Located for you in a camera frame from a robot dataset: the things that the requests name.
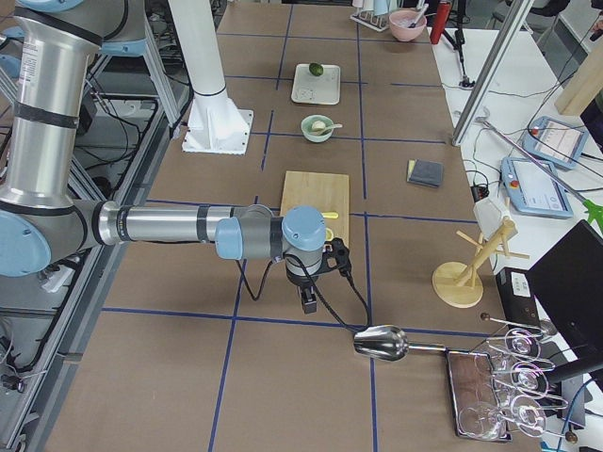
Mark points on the blue teach pendant tablet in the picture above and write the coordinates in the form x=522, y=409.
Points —
x=531, y=191
x=556, y=141

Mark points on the grey folded cloth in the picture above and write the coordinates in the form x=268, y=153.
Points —
x=425, y=173

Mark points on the metal scoop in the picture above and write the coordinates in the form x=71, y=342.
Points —
x=389, y=343

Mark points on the wine glass tray rack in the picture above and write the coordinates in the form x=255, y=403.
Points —
x=501, y=386

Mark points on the white rectangular tray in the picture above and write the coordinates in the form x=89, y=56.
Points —
x=316, y=90

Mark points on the black monitor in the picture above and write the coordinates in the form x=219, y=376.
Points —
x=567, y=281

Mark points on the white ceramic spoon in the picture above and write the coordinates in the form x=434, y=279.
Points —
x=330, y=126

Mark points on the pink bowl with ice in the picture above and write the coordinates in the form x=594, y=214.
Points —
x=405, y=24

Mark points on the green avocado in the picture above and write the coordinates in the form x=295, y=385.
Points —
x=316, y=69

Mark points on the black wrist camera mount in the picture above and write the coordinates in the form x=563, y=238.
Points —
x=336, y=256

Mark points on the mint green bowl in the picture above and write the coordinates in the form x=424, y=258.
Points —
x=305, y=128

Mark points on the metal stand with green clip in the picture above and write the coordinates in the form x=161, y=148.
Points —
x=593, y=210

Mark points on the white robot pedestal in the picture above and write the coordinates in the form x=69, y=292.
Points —
x=215, y=124

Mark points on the wooden cutting board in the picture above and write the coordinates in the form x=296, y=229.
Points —
x=327, y=192

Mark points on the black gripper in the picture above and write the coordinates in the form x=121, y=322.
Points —
x=301, y=283

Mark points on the red cylinder bottle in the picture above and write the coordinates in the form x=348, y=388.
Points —
x=439, y=21

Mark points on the wooden mug tree stand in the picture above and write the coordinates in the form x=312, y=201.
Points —
x=458, y=284

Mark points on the aluminium frame post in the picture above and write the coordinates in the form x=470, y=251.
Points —
x=518, y=12

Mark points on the steel cylinder tool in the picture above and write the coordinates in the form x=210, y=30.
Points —
x=420, y=14

